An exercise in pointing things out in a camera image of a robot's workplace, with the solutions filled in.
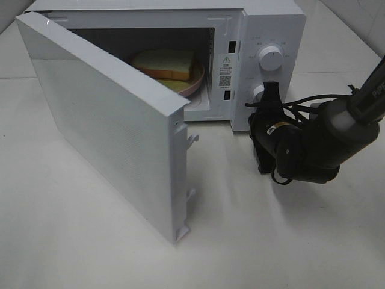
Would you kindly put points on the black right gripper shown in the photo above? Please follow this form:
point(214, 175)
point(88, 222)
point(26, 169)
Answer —
point(275, 135)

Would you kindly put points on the white timer knob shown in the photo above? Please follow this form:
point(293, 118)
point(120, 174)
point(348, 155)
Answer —
point(258, 93)

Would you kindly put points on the pink round plate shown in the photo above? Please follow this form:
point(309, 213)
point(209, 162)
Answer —
point(187, 88)

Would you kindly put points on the white bread sandwich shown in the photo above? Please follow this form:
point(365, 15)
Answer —
point(172, 68)

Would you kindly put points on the white microwave door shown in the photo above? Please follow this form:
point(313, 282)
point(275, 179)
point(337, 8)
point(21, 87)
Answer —
point(129, 127)

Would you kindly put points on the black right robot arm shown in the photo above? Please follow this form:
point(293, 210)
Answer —
point(308, 140)

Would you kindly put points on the upper white power knob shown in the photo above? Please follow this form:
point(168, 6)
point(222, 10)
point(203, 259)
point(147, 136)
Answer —
point(271, 57)

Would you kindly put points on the glass microwave turntable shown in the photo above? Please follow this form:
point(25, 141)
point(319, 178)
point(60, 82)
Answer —
point(198, 100)

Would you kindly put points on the white microwave oven body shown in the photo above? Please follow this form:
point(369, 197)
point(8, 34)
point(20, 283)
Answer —
point(226, 37)

